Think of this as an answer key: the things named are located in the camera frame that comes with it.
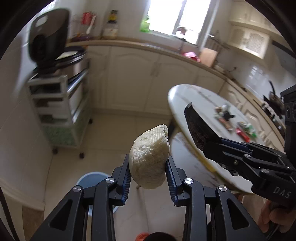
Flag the cream kitchen cabinets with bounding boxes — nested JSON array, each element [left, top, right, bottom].
[[79, 40, 284, 150]]

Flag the steel rice cooker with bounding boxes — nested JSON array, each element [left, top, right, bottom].
[[53, 46, 89, 79]]

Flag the green clear plastic bag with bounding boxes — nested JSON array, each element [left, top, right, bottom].
[[235, 121, 257, 143]]

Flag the round marble table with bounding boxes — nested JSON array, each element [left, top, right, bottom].
[[168, 84, 273, 198]]

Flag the white rolling storage cart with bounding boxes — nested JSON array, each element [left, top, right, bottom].
[[26, 68, 93, 159]]

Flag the orange slipper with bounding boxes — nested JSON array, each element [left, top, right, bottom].
[[135, 232, 149, 241]]

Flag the wooden cutting board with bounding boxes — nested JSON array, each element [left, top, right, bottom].
[[199, 48, 218, 68]]

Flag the window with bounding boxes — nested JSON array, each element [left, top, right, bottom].
[[147, 0, 211, 44]]

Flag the red black snack packet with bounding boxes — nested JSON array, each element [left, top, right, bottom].
[[215, 113, 233, 132]]

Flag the red plastic bag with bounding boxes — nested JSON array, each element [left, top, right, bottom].
[[183, 52, 201, 62]]

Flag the gas stove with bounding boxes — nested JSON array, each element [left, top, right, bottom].
[[261, 102, 286, 138]]

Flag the black camera box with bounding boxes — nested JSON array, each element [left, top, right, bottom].
[[280, 85, 296, 161]]

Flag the black wok pan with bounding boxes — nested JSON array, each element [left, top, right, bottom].
[[263, 80, 285, 118]]

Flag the white steamed bun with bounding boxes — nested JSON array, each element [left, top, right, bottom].
[[128, 125, 170, 190]]

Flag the person right hand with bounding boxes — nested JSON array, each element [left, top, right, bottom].
[[258, 200, 295, 233]]

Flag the green dish soap bottle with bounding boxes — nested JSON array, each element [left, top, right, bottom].
[[140, 18, 149, 33]]

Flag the blue trash bin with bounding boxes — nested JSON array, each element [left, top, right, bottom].
[[75, 171, 120, 214]]

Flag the glass jar yellow label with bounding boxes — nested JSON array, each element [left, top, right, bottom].
[[102, 10, 118, 40]]

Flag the upper wall cabinet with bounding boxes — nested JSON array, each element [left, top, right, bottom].
[[227, 11, 270, 59]]

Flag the wire dish rack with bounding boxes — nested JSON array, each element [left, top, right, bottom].
[[70, 11, 97, 42]]

